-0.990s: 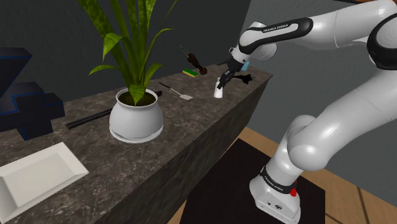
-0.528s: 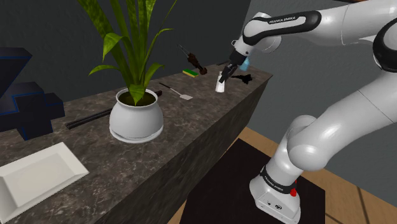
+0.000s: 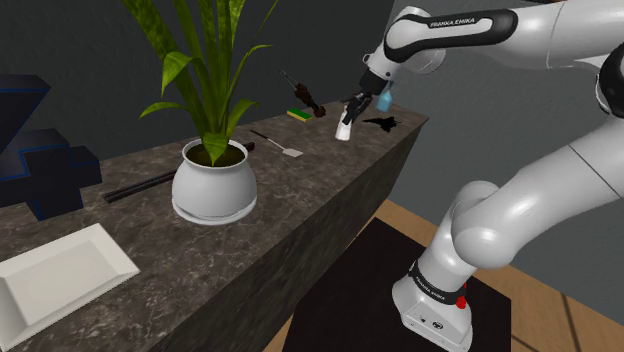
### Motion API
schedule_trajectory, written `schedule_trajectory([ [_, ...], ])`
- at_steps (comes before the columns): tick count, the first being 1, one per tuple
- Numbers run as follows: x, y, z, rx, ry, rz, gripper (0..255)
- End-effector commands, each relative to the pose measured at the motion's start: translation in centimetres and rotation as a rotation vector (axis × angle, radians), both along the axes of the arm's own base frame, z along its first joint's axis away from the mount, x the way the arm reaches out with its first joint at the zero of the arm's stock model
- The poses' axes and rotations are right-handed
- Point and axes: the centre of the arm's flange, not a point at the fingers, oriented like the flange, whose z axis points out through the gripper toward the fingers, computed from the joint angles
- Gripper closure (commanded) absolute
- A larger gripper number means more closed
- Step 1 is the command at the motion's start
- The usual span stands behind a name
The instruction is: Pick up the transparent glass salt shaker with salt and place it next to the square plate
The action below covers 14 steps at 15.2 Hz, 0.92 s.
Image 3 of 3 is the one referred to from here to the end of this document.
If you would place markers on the black toy jet plane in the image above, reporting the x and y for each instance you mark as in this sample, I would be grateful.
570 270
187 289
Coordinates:
383 123

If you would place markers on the brown dish brush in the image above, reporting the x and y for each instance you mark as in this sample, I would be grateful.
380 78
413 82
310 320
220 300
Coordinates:
306 95

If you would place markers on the long black chopsticks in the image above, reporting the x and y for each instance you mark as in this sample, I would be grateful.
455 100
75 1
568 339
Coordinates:
141 185

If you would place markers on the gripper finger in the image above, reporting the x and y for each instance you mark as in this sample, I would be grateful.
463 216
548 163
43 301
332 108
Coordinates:
348 114
364 104

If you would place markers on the green plant in white pot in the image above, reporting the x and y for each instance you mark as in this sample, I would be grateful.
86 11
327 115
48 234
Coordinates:
214 185

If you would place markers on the green and yellow sponge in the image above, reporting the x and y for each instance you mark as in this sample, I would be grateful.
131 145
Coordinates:
299 115

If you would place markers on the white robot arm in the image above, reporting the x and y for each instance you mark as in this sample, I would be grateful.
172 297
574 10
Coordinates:
526 204

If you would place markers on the black robot stand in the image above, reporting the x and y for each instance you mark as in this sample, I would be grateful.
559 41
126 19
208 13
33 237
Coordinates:
351 292

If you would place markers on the blue spray bottle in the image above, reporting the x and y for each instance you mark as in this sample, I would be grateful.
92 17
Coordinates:
384 101

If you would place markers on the dark blue appliance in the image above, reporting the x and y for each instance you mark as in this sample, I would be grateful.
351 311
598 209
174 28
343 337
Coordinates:
44 166

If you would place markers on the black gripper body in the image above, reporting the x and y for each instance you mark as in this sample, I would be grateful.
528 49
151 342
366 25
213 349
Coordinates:
373 84

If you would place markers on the white rectangular tray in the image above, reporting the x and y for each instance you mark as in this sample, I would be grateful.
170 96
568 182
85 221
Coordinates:
58 278

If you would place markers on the white bottle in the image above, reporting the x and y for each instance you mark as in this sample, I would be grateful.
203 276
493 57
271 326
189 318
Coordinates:
343 131

